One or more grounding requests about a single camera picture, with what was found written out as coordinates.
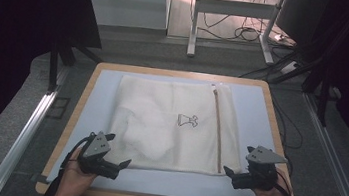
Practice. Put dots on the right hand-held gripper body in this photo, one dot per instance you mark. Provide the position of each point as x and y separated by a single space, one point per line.
259 174

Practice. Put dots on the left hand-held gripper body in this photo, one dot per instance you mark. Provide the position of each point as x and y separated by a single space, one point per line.
96 155

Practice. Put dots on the white mesh laundry bag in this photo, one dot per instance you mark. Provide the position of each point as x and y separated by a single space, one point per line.
169 127

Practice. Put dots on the person's left hand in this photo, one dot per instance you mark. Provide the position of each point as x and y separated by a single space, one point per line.
77 175

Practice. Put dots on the light blue table mat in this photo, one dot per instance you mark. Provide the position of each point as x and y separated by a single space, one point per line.
254 114

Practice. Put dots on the dark floor vent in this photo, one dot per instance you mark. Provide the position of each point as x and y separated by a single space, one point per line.
58 107

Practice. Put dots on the black metal stand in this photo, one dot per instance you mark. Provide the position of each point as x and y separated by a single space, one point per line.
323 99
53 66

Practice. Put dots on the white power strip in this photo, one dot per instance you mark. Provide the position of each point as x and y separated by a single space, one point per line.
288 67

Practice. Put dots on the white cabinet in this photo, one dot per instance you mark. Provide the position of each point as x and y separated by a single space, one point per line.
127 3

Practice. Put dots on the white metal desk frame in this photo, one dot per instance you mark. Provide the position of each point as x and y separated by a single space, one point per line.
234 8

